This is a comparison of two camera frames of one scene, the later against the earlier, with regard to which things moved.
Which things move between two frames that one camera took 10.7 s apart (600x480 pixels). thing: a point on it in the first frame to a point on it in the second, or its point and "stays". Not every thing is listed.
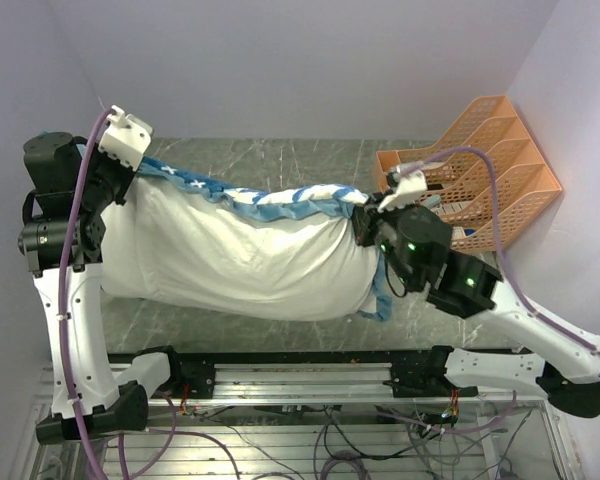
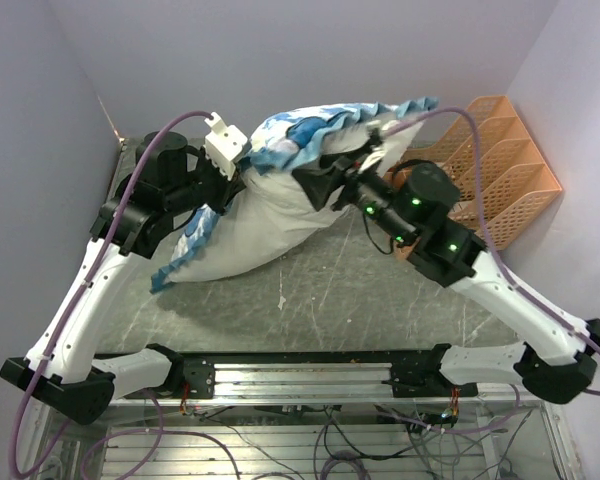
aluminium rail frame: [312, 384] stays
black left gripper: [125, 170] to [228, 189]
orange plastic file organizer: [484, 180] stays
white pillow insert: [164, 245] to [275, 217]
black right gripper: [365, 214] to [322, 182]
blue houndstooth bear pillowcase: [263, 202] to [286, 140]
